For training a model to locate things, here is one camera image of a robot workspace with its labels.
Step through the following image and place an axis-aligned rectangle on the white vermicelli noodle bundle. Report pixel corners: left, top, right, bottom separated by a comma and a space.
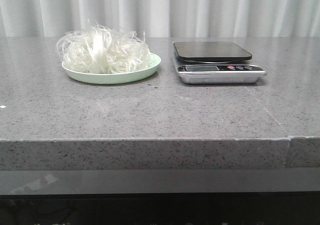
56, 24, 151, 74

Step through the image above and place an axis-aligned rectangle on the light green round plate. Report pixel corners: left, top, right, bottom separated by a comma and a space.
61, 53, 161, 85

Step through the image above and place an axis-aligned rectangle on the black silver kitchen scale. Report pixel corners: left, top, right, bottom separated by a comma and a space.
172, 41, 267, 85

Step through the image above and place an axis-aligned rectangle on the white pleated curtain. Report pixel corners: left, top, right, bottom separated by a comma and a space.
0, 0, 320, 37

